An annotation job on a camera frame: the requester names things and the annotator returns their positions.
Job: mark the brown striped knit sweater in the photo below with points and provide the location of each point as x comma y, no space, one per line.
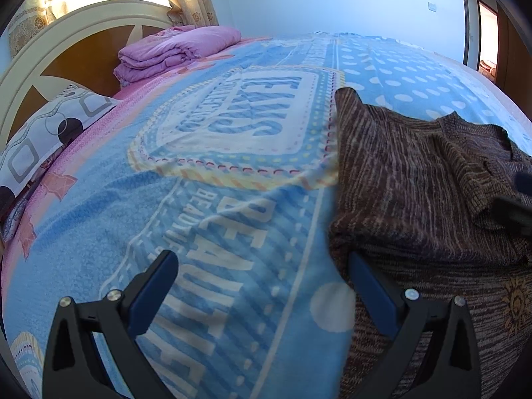
415,174

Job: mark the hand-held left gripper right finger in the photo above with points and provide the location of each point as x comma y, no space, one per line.
374,295

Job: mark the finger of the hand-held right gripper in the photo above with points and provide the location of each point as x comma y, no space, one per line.
515,216

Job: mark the folded pink quilt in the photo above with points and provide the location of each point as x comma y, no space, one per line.
174,50

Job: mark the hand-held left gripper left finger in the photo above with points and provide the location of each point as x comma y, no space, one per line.
153,295

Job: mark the brown wooden door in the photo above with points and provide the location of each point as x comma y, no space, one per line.
513,50

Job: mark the cream and wood headboard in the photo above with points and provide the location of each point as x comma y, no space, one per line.
83,20

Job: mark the grey patterned pillow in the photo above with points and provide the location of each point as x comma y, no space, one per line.
50,124

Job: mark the dark door frame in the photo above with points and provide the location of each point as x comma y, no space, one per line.
467,16

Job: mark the orange cushioned sofa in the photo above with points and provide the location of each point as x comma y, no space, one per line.
487,70

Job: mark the blue printed dotted blanket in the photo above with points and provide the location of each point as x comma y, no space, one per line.
232,199

